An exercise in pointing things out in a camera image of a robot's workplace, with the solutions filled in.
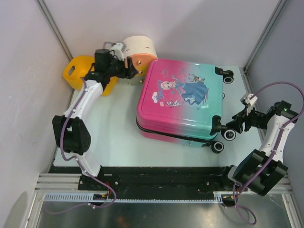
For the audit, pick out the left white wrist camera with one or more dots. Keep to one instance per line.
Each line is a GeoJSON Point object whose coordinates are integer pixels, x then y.
{"type": "Point", "coordinates": [117, 50]}

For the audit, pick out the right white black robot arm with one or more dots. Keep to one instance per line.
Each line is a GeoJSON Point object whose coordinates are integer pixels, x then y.
{"type": "Point", "coordinates": [263, 168]}

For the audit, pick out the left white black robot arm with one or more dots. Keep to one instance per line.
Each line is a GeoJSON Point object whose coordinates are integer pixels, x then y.
{"type": "Point", "coordinates": [71, 134]}

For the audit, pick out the round pastel drawer cabinet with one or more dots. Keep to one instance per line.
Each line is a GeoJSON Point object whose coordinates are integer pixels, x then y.
{"type": "Point", "coordinates": [142, 51]}

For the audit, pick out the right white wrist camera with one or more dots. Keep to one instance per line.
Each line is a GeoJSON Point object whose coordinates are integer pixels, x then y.
{"type": "Point", "coordinates": [249, 101]}

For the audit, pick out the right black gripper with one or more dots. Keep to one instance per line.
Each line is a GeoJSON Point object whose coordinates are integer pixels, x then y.
{"type": "Point", "coordinates": [237, 125]}

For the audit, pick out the yellow plastic basket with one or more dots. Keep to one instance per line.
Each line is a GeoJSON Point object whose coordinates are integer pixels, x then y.
{"type": "Point", "coordinates": [77, 69]}

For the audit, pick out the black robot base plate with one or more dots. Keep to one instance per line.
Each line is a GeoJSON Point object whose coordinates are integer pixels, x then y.
{"type": "Point", "coordinates": [166, 183]}

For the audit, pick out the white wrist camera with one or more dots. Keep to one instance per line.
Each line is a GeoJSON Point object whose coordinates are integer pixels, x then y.
{"type": "Point", "coordinates": [117, 50]}
{"type": "Point", "coordinates": [249, 101]}

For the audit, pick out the pink and teal children's suitcase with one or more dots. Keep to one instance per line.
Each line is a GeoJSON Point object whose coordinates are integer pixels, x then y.
{"type": "Point", "coordinates": [182, 102]}

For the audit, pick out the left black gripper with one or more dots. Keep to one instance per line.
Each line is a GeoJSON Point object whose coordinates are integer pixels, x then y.
{"type": "Point", "coordinates": [129, 73]}

